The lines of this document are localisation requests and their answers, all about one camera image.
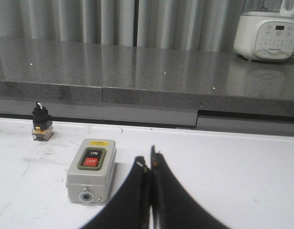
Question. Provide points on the grey on off switch box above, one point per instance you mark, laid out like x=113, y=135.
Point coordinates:
x=90, y=175

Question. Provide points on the black yellow selector switch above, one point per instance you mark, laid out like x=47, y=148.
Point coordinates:
x=42, y=123

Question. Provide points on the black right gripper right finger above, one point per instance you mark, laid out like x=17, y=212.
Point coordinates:
x=172, y=205

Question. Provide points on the grey stone counter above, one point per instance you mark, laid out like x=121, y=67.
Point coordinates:
x=84, y=73

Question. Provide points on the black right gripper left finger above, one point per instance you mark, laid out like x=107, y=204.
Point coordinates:
x=129, y=208

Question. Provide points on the white kitchen blender appliance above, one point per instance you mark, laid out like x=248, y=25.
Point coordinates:
x=265, y=30

